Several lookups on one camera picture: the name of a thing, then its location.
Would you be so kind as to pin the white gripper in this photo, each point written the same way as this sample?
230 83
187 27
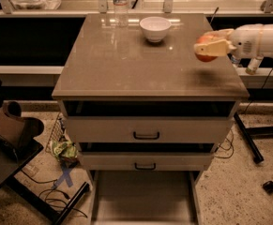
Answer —
246 44

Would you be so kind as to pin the red apple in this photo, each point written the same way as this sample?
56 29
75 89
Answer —
204 58

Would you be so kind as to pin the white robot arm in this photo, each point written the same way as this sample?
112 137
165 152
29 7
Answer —
266 42

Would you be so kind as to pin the grey drawer cabinet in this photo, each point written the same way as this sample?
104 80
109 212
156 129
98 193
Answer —
116 72

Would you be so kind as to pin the clear water bottle on counter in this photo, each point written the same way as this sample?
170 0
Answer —
121 12

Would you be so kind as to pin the top grey drawer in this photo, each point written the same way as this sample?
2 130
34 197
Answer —
150 130

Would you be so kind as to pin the middle grey drawer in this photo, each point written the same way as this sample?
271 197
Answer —
141 161

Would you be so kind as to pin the bottom grey open drawer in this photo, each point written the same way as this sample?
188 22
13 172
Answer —
146 198

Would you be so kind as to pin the small water bottle white cap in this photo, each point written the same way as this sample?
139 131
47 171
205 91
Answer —
235 61

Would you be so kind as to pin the bottle with yellowish liquid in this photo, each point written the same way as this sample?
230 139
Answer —
254 65

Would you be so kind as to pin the white ceramic bowl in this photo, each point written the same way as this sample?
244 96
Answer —
155 29

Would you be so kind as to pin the black table leg right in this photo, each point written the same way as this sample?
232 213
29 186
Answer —
249 133

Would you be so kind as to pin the green snack bag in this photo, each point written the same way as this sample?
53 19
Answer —
64 152

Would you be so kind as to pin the dark brown curved object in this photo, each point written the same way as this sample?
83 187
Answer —
17 132

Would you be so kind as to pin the black side table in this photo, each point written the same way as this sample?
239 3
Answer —
8 169

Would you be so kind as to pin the wire mesh basket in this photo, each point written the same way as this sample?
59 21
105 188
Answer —
57 133

